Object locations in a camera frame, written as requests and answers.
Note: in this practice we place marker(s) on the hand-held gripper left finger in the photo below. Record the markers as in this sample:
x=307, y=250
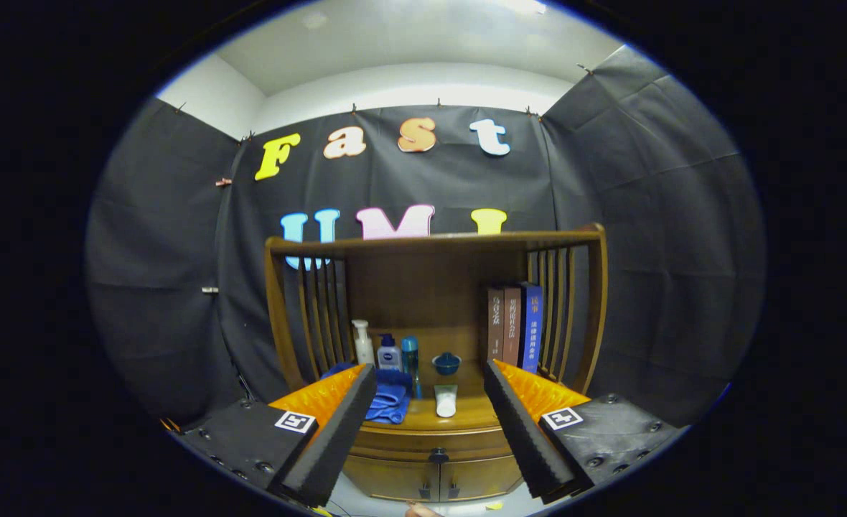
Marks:
x=337, y=431

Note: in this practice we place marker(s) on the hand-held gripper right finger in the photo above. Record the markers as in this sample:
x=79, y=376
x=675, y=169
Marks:
x=517, y=431

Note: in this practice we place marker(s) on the wooden drawer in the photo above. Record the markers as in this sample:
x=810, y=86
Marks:
x=395, y=445

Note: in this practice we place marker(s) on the white cream tube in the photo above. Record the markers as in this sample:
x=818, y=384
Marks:
x=446, y=402

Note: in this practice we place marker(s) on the wooden countertop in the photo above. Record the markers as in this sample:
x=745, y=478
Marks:
x=470, y=413

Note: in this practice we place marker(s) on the wooden cabinet door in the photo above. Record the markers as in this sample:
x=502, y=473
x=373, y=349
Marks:
x=481, y=477
x=395, y=477

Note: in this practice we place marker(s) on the wooden cabinet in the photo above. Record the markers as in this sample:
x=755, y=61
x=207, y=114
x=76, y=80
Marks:
x=423, y=287

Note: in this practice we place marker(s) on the folded blue towel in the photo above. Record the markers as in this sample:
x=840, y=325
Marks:
x=391, y=398

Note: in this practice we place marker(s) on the white pump bottle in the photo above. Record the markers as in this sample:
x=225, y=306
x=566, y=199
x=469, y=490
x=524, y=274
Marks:
x=363, y=348

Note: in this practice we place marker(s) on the white bottle with blue cap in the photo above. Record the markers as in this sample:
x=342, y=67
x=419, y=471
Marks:
x=389, y=356

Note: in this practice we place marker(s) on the blue lidded cup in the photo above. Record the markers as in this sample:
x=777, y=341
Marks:
x=446, y=364

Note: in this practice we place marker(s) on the teal slim bottle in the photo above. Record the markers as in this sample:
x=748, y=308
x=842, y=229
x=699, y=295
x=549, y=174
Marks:
x=410, y=359

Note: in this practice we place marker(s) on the reddish brown book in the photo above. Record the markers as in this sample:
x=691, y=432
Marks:
x=512, y=327

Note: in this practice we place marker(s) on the blue book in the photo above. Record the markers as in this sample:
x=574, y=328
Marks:
x=531, y=327

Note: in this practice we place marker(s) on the dark brown book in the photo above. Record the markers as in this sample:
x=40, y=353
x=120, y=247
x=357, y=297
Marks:
x=495, y=327

